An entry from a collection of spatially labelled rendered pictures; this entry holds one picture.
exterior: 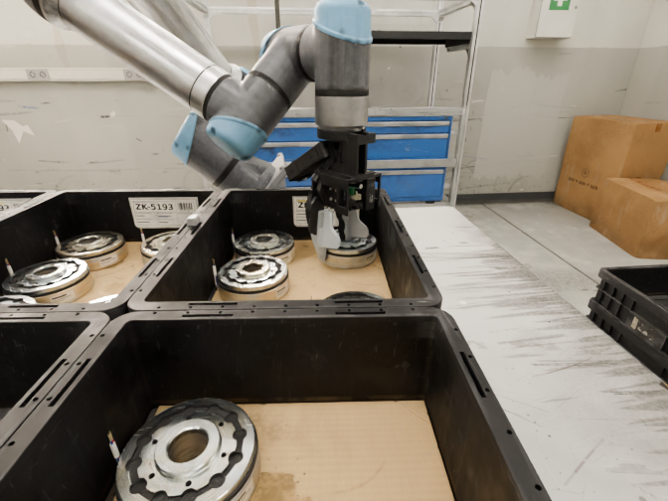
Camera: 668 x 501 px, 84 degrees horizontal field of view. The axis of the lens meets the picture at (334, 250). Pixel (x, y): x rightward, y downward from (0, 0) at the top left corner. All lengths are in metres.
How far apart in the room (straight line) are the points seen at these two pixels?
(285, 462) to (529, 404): 0.39
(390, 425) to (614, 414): 0.38
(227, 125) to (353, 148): 0.17
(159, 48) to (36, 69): 3.14
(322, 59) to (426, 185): 2.20
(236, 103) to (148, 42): 0.15
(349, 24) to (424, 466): 0.48
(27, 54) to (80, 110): 0.47
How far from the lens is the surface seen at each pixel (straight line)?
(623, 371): 0.77
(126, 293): 0.42
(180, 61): 0.61
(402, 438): 0.38
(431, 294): 0.38
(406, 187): 2.64
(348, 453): 0.36
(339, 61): 0.53
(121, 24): 0.66
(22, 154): 4.01
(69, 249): 0.76
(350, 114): 0.53
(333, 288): 0.57
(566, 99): 4.05
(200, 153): 0.94
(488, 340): 0.73
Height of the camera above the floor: 1.12
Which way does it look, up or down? 25 degrees down
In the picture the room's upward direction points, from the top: straight up
